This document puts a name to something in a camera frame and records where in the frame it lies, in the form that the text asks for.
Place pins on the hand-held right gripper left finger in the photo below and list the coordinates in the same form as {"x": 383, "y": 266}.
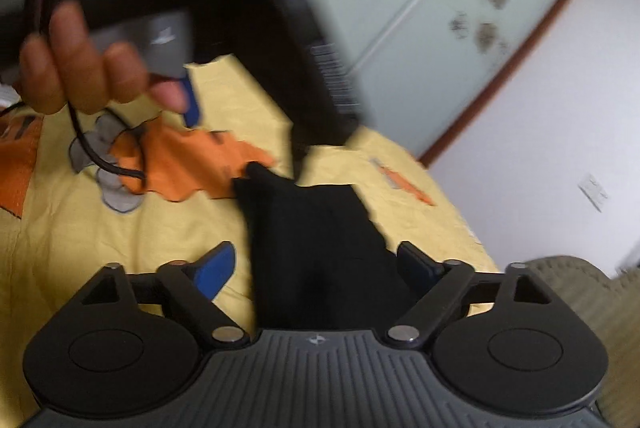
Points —
{"x": 216, "y": 267}

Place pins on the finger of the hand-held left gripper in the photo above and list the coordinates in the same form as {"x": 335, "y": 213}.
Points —
{"x": 192, "y": 101}

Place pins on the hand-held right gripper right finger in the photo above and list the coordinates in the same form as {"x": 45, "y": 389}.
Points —
{"x": 417, "y": 264}

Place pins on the black pants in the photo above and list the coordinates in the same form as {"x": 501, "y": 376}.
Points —
{"x": 310, "y": 248}

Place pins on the person's left hand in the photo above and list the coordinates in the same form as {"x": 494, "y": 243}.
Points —
{"x": 65, "y": 73}

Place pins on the yellow printed bedsheet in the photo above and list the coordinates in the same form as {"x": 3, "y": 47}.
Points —
{"x": 60, "y": 248}

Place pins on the frosted floral wardrobe door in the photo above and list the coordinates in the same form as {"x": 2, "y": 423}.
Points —
{"x": 415, "y": 38}

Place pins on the olive padded headboard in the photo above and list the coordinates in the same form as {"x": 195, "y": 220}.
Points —
{"x": 600, "y": 308}

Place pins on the white wall socket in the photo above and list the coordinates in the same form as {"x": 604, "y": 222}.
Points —
{"x": 598, "y": 199}
{"x": 587, "y": 184}

